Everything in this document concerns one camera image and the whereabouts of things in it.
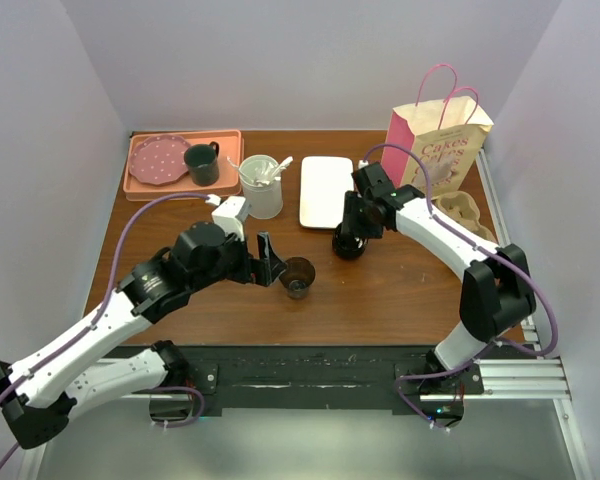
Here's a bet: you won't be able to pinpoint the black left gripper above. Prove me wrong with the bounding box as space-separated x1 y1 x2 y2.
190 226 286 292

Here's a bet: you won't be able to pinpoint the dark brown coffee cup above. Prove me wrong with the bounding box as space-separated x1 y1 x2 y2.
279 257 316 300

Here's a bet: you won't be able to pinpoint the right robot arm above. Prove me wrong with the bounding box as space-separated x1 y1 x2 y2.
333 187 536 393

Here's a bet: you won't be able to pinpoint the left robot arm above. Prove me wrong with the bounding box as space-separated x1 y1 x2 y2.
0 222 286 449

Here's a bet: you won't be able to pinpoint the white rectangular plate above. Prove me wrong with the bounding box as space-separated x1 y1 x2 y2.
299 156 354 229

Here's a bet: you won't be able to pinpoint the frosted white utensil cup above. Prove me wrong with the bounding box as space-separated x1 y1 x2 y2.
240 179 283 220

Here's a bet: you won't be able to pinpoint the wrapped white utensil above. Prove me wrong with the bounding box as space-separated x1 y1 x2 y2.
226 155 294 187

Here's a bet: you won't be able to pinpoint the cardboard cup carrier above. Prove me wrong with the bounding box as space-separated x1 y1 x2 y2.
434 191 497 243

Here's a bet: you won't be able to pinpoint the dark green mug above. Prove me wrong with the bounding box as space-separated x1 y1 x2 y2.
183 141 220 187

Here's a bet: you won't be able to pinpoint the pink cakes paper bag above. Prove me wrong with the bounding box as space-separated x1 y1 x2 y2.
381 76 494 197

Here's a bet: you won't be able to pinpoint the salmon pink tray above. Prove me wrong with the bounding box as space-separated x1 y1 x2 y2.
122 130 244 201

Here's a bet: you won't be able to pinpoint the pink polka dot plate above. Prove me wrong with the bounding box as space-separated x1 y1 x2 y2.
128 134 191 186

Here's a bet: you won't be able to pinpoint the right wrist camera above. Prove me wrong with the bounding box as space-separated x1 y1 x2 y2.
352 162 395 200

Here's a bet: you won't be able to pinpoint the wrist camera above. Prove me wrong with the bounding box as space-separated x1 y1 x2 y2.
352 162 395 200
211 196 251 241

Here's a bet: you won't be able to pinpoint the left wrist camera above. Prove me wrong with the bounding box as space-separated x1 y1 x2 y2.
211 196 251 241

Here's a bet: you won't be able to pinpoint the black mounting base rail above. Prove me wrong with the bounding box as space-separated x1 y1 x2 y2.
128 344 486 419

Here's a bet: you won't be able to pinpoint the aluminium frame rail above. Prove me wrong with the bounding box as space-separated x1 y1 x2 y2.
472 149 596 480

